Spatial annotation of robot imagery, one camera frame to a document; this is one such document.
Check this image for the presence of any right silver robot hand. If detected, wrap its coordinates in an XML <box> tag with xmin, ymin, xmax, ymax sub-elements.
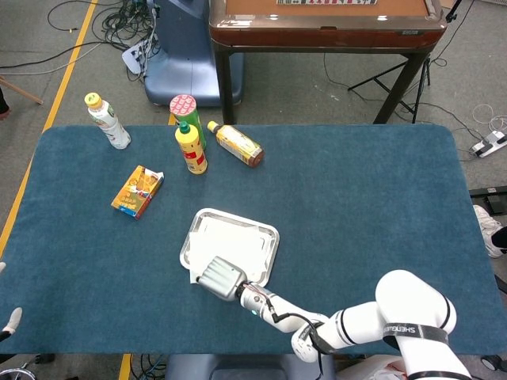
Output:
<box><xmin>196</xmin><ymin>256</ymin><xmax>246</xmax><ymax>302</ymax></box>

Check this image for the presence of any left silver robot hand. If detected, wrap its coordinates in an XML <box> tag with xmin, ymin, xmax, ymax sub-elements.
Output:
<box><xmin>0</xmin><ymin>260</ymin><xmax>24</xmax><ymax>344</ymax></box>

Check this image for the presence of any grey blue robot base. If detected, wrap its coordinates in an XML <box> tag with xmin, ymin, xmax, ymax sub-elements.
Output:
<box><xmin>164</xmin><ymin>353</ymin><xmax>337</xmax><ymax>380</ymax></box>

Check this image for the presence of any silver metal tray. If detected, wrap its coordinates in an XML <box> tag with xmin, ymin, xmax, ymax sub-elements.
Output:
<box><xmin>179</xmin><ymin>207</ymin><xmax>280</xmax><ymax>291</ymax></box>

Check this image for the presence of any orange snack box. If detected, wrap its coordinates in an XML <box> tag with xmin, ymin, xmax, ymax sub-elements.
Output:
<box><xmin>110</xmin><ymin>165</ymin><xmax>166</xmax><ymax>220</ymax></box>

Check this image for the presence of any yellow bottle green cap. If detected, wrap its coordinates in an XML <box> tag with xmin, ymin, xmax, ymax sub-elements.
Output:
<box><xmin>174</xmin><ymin>121</ymin><xmax>208</xmax><ymax>176</ymax></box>

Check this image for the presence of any brown tea bottle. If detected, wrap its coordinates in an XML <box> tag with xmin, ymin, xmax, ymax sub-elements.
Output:
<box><xmin>206</xmin><ymin>120</ymin><xmax>265</xmax><ymax>169</ymax></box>

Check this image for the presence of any blue table cloth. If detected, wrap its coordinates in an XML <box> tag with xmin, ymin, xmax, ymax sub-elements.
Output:
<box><xmin>0</xmin><ymin>124</ymin><xmax>507</xmax><ymax>355</ymax></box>

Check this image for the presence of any white plastic bag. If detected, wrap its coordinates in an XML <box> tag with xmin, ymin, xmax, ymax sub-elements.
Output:
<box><xmin>336</xmin><ymin>354</ymin><xmax>413</xmax><ymax>380</ymax></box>

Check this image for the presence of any green can pink lid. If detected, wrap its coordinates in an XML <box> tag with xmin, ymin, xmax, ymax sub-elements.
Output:
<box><xmin>169</xmin><ymin>94</ymin><xmax>208</xmax><ymax>150</ymax></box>

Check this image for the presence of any white bottle yellow cap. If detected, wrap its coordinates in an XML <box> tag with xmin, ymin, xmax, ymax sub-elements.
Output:
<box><xmin>84</xmin><ymin>92</ymin><xmax>132</xmax><ymax>150</ymax></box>

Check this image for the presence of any wooden stick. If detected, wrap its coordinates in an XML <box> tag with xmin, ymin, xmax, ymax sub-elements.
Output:
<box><xmin>0</xmin><ymin>75</ymin><xmax>44</xmax><ymax>105</ymax></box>

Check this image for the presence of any blue machine base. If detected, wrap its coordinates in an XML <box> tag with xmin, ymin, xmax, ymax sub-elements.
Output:
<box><xmin>143</xmin><ymin>0</ymin><xmax>245</xmax><ymax>108</ymax></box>

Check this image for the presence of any white power strip with plugs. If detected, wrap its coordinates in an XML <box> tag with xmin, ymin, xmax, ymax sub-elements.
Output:
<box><xmin>121</xmin><ymin>39</ymin><xmax>154</xmax><ymax>76</ymax></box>

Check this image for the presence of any black tripod stand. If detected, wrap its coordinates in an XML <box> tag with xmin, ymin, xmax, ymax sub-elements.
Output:
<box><xmin>347</xmin><ymin>0</ymin><xmax>464</xmax><ymax>124</ymax></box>

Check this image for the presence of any white sneaker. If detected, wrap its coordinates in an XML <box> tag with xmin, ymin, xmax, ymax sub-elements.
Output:
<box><xmin>473</xmin><ymin>204</ymin><xmax>507</xmax><ymax>259</ymax></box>

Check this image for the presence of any brown mahjong table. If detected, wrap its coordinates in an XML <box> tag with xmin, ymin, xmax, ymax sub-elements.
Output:
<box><xmin>208</xmin><ymin>0</ymin><xmax>448</xmax><ymax>126</ymax></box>

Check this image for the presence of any black floor box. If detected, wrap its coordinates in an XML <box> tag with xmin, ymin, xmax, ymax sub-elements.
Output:
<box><xmin>469</xmin><ymin>185</ymin><xmax>507</xmax><ymax>217</ymax></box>

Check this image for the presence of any row of mahjong tiles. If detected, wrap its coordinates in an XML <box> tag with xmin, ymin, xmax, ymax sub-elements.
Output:
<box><xmin>276</xmin><ymin>0</ymin><xmax>378</xmax><ymax>6</ymax></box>

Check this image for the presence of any white grey power strip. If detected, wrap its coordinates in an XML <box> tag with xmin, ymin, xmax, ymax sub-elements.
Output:
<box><xmin>469</xmin><ymin>130</ymin><xmax>507</xmax><ymax>158</ymax></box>

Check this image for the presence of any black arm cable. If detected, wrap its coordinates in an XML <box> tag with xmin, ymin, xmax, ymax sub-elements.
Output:
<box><xmin>265</xmin><ymin>296</ymin><xmax>326</xmax><ymax>380</ymax></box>

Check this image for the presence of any black cable bundle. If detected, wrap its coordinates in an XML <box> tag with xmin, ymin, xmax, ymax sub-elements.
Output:
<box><xmin>46</xmin><ymin>0</ymin><xmax>159</xmax><ymax>52</ymax></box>

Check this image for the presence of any white coiled cable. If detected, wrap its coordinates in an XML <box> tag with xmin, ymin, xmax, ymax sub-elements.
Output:
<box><xmin>471</xmin><ymin>103</ymin><xmax>507</xmax><ymax>134</ymax></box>

